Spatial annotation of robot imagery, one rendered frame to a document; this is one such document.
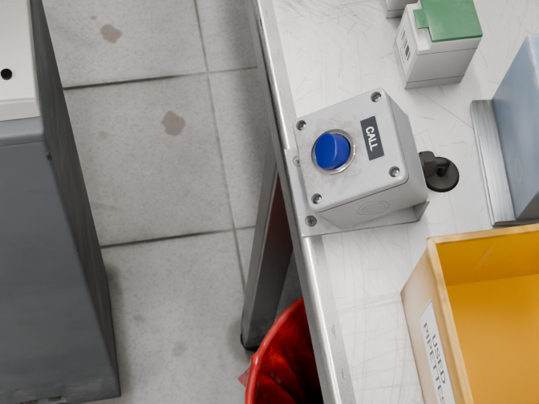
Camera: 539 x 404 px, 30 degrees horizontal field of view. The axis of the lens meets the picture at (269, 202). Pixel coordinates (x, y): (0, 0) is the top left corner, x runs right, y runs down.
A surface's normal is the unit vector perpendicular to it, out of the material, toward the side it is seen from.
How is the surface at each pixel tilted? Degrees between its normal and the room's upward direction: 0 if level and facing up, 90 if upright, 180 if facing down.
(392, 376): 0
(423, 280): 90
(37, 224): 90
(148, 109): 0
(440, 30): 0
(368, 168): 30
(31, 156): 90
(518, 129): 90
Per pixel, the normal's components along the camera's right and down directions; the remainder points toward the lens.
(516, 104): -0.99, 0.05
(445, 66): 0.17, 0.91
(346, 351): 0.07, -0.40
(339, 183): -0.43, -0.28
